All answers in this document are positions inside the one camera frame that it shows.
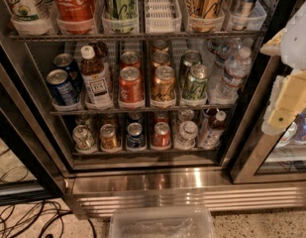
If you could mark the green can rear middle shelf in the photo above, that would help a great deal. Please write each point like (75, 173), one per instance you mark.
(188, 59)

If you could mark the blue can front middle shelf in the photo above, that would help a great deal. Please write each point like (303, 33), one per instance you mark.
(61, 88)

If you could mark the green can front middle shelf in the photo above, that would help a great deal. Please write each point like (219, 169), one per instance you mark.
(195, 82)

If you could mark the iced tea bottle white cap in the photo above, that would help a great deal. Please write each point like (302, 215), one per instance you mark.
(94, 74)

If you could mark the red coca-cola can top shelf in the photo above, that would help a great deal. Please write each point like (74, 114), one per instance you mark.
(75, 10)

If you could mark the orange can bottom shelf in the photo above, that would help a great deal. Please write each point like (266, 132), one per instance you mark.
(108, 137)

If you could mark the clear plastic bin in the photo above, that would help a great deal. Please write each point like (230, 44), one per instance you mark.
(189, 221)

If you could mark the clear bottle bottom shelf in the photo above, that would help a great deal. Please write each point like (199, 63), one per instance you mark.
(185, 137)

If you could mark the tea bottle bottom shelf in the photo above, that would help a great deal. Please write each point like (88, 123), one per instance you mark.
(211, 128)

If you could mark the gold can rear middle shelf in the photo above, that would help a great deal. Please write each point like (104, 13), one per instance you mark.
(160, 58)

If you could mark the blue can shelf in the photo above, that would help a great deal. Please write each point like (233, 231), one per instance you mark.
(135, 136)
(61, 88)
(68, 63)

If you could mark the white empty plastic basket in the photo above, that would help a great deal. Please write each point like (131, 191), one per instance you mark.
(162, 16)

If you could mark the water bottle front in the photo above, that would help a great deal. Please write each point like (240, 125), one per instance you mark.
(236, 70)

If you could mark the water bottle rear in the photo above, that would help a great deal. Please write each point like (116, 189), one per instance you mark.
(225, 49)

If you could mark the silver can top shelf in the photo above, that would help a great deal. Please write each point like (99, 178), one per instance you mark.
(241, 9)

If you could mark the water bottle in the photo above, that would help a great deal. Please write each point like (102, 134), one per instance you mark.
(236, 70)
(225, 49)

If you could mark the green soda can top shelf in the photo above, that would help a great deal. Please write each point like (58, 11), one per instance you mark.
(121, 10)

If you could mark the gold can front middle shelf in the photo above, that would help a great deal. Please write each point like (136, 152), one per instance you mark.
(163, 84)

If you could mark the blue can rear middle shelf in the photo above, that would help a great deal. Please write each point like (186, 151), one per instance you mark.
(68, 63)

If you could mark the red can front middle shelf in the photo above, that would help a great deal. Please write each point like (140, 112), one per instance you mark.
(131, 85)

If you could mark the fridge glass door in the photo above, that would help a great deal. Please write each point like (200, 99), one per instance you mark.
(259, 157)

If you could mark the stainless fridge base grille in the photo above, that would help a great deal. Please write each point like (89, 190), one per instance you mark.
(100, 195)

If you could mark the red can rear middle shelf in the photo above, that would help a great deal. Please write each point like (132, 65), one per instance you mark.
(130, 58)

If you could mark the blue can bottom shelf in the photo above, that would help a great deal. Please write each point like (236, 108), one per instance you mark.
(135, 136)

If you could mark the red can bottom shelf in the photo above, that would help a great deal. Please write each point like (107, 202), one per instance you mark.
(161, 135)

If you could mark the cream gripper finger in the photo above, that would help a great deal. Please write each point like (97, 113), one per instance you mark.
(286, 101)
(272, 47)

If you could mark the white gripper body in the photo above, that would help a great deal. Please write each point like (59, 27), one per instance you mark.
(297, 45)

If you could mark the white can bottom shelf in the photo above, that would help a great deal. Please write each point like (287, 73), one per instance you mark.
(83, 138)

